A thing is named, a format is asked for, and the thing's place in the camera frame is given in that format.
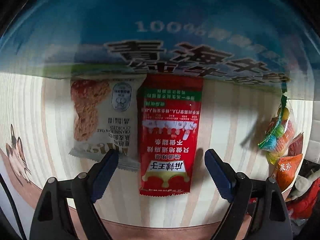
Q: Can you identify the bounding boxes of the orange snack packet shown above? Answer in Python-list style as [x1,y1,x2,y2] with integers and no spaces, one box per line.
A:
[270,154,303,192]

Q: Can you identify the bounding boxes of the dark red snack packet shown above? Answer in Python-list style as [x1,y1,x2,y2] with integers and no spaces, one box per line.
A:
[288,133,304,157]

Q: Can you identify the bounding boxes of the red spicy strip packet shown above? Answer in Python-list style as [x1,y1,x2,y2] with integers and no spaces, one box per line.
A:
[137,74,203,197]

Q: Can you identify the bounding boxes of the colourful candy ball bag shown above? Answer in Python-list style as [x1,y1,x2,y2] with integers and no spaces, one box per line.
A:
[258,95,296,165]

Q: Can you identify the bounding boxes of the white oat cookie packet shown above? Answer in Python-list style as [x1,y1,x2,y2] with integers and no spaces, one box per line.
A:
[69,75,146,172]

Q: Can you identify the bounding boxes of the open cardboard milk box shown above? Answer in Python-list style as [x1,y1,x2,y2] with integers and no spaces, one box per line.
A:
[1,0,319,101]

